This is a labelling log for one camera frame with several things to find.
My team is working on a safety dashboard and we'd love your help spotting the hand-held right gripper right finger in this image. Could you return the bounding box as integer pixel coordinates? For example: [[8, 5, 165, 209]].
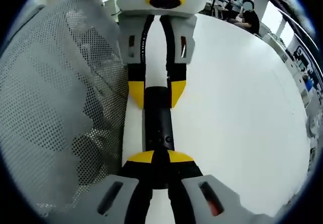
[[168, 150, 276, 224]]

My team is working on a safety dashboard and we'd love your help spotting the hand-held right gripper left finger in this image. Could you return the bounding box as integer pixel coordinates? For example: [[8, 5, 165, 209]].
[[83, 150, 155, 224]]

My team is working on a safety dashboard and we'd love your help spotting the black remote control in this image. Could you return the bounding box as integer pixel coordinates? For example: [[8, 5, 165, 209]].
[[142, 85, 176, 190]]

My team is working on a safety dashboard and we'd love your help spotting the grey mesh office chair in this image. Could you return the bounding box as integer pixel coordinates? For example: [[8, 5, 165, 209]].
[[0, 0, 129, 219]]

